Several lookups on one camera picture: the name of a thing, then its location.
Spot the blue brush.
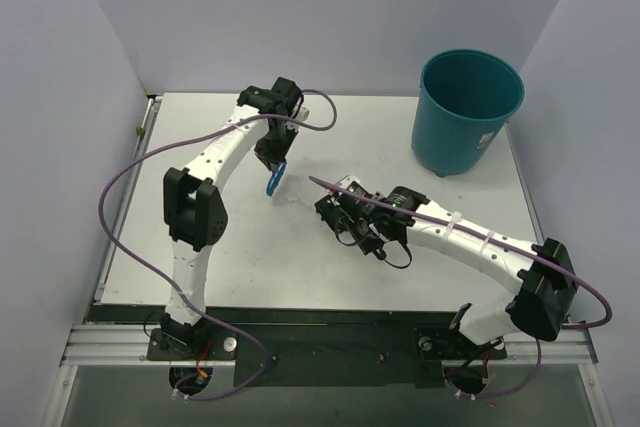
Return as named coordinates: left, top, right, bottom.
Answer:
left=265, top=161, right=287, bottom=197

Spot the black slotted scoop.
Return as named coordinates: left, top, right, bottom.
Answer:
left=314, top=195, right=343, bottom=230

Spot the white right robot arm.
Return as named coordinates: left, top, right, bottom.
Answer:
left=315, top=176, right=577, bottom=356

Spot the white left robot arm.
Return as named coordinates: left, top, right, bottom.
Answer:
left=160, top=77, right=308, bottom=359

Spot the teal plastic bin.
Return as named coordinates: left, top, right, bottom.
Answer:
left=411, top=49, right=525, bottom=177

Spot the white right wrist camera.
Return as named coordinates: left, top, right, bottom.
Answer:
left=336, top=175, right=362, bottom=194

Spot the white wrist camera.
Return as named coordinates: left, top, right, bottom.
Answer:
left=293, top=105, right=309, bottom=122
left=336, top=175, right=362, bottom=194

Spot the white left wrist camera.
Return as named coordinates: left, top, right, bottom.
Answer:
left=293, top=105, right=309, bottom=122

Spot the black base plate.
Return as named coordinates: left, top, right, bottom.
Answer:
left=143, top=308, right=506, bottom=394

